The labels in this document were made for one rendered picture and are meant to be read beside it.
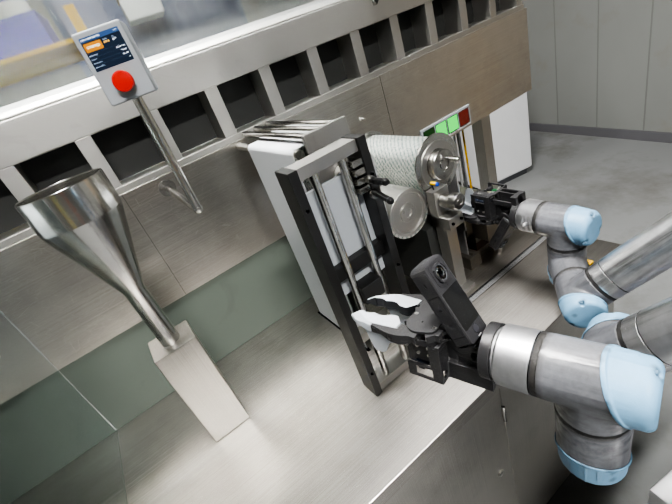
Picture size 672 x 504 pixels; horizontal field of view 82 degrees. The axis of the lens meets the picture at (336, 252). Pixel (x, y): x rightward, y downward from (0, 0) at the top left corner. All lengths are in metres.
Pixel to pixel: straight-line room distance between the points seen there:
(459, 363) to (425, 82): 1.06
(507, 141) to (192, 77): 2.94
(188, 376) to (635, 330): 0.77
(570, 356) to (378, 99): 1.00
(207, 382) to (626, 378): 0.75
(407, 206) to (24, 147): 0.82
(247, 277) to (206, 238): 0.17
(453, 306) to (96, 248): 0.58
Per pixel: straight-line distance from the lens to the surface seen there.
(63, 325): 1.11
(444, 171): 1.00
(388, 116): 1.32
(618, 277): 0.85
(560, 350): 0.48
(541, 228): 0.94
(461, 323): 0.49
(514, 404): 1.10
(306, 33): 1.18
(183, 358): 0.88
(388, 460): 0.84
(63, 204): 0.73
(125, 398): 1.23
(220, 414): 0.99
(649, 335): 0.59
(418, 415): 0.87
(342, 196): 0.72
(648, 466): 1.90
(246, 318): 1.20
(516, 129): 3.66
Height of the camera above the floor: 1.61
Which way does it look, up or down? 29 degrees down
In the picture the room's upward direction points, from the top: 21 degrees counter-clockwise
